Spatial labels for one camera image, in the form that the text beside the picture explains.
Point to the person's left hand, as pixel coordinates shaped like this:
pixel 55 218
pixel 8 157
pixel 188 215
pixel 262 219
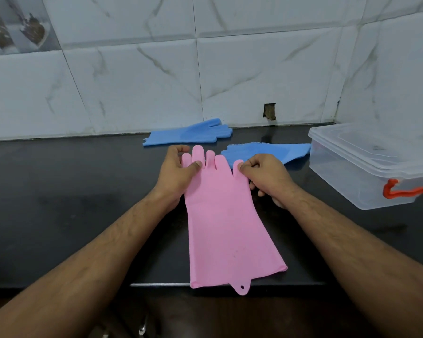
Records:
pixel 171 179

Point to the person's right hand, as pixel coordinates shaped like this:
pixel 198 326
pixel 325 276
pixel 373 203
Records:
pixel 271 175

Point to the person's right thumb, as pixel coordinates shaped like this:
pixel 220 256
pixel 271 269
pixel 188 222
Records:
pixel 246 168

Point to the person's left thumb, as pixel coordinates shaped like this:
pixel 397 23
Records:
pixel 192 170

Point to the pink silicone glove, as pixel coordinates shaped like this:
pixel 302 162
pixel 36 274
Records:
pixel 225 221

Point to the person's right forearm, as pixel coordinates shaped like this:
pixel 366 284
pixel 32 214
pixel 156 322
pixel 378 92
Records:
pixel 366 263

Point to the person's left forearm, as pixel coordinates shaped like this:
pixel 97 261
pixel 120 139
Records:
pixel 81 267

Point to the blue bristled silicone glove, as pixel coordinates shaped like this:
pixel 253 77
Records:
pixel 268 153

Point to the blue smooth silicone glove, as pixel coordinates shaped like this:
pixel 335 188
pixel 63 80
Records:
pixel 190 133

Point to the clear plastic storage box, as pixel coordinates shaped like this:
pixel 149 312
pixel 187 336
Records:
pixel 345 175

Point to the clear plastic box lid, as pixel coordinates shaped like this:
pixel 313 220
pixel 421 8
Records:
pixel 370 146

